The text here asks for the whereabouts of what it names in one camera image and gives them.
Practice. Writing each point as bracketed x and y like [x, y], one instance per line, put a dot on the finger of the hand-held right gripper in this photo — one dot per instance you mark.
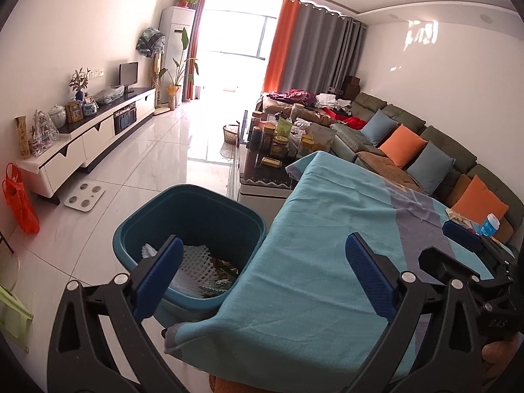
[446, 264]
[462, 233]

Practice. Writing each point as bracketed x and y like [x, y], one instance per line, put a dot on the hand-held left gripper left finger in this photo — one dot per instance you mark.
[161, 266]

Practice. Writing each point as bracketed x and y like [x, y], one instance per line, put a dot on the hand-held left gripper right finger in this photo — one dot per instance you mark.
[368, 278]

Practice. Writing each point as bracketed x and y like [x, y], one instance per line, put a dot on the white tissue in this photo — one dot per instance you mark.
[149, 251]

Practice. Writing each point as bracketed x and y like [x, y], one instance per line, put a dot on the white foam net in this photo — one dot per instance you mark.
[192, 266]

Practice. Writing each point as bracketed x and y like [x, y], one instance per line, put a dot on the clear green plastic wrapper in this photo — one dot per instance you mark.
[219, 285]

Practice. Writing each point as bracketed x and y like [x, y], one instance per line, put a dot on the blue plastic bin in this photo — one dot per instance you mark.
[192, 208]

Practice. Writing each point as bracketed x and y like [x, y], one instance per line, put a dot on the person's right hand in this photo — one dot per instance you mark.
[501, 356]

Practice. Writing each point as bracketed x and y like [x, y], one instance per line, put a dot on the colourful flat packet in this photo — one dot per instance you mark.
[460, 219]

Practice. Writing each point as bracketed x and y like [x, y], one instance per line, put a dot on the blue and white canister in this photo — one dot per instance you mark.
[489, 225]

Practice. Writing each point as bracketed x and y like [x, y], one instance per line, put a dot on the orange cushion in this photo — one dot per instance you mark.
[479, 200]
[401, 145]

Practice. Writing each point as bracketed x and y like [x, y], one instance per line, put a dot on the teal and grey blanket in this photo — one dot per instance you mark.
[311, 233]

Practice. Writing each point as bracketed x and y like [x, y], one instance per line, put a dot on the blue cushion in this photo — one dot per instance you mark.
[378, 127]
[430, 168]

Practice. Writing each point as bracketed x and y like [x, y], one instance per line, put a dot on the white bathroom scale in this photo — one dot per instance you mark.
[84, 197]

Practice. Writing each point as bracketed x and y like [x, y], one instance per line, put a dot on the glass coffee table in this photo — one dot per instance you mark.
[262, 184]

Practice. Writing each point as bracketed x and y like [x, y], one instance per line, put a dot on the white and black TV cabinet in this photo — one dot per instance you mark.
[98, 139]

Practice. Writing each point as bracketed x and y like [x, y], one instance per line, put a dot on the beige paper bag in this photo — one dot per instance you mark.
[321, 139]

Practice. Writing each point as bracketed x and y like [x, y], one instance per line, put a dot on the wicker basket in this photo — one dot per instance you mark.
[231, 134]

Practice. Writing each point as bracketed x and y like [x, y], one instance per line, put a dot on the orange plastic bag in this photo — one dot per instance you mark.
[20, 204]

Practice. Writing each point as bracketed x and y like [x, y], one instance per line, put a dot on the red cloth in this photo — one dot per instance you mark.
[356, 122]

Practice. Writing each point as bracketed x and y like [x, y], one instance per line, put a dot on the light green stool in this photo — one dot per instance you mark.
[14, 319]

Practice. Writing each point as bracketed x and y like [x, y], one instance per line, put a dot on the group of jars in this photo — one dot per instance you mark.
[278, 143]

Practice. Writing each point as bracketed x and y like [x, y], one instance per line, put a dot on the red box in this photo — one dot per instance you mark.
[333, 111]

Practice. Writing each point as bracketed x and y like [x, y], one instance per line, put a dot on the blue and white porcelain jar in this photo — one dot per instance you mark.
[90, 107]

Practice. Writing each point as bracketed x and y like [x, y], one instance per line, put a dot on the model ship in clear case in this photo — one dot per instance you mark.
[43, 135]

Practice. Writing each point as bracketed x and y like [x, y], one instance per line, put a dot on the clear bag with blue items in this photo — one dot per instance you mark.
[109, 95]

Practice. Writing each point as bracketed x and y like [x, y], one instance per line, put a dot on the white clothes pile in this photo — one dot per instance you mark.
[331, 101]

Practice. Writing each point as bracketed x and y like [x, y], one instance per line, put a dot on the white ceramic jar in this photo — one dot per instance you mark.
[57, 116]

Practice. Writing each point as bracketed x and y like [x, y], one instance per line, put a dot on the cardboard boxes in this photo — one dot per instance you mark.
[351, 86]

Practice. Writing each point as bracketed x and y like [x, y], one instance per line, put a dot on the yellow printed box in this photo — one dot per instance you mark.
[23, 137]

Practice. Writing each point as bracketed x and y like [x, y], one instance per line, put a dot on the black monitor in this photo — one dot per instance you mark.
[128, 73]

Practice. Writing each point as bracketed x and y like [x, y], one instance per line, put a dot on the dark red clothes pile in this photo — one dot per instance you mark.
[292, 97]

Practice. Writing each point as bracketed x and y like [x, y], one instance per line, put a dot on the tall plant in yellow pot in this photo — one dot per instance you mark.
[182, 69]

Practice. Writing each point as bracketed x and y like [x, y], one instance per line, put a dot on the plant in blue vase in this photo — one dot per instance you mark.
[80, 82]

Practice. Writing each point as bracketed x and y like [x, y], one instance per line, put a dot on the white floor air conditioner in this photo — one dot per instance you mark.
[176, 49]

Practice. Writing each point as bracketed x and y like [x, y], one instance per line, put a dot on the covered standing fan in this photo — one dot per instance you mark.
[150, 43]

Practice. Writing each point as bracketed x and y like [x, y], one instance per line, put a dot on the orange and grey curtain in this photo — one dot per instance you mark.
[196, 28]
[315, 49]

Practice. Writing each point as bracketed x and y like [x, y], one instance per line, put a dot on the window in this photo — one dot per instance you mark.
[245, 32]

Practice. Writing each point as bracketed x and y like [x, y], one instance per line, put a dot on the small potted plant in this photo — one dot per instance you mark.
[186, 1]

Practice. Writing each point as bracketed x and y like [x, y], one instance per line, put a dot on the wooden picture frame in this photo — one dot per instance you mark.
[75, 111]

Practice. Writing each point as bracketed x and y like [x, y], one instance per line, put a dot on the wall socket panel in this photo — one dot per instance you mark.
[97, 73]

